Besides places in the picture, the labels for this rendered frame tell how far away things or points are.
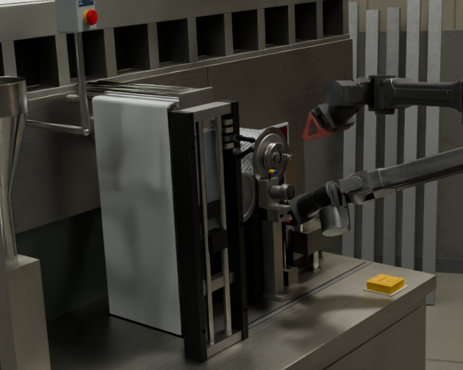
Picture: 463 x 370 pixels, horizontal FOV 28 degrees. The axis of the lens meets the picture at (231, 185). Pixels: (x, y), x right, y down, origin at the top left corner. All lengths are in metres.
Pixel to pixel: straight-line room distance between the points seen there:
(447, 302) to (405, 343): 2.29
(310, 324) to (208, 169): 0.46
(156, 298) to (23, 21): 0.70
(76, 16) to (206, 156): 0.40
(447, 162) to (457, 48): 2.64
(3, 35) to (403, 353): 1.27
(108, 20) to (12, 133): 0.62
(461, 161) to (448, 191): 2.76
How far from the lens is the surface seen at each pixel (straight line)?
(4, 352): 1.50
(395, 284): 2.35
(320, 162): 5.06
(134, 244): 2.15
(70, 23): 1.82
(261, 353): 2.03
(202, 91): 2.02
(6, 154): 1.79
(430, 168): 2.24
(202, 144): 1.89
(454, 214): 5.04
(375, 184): 2.23
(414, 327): 2.49
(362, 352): 2.28
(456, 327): 4.45
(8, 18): 2.12
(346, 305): 2.28
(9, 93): 1.76
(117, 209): 2.16
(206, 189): 1.96
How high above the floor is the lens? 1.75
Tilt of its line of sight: 14 degrees down
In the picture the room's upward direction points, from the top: 3 degrees counter-clockwise
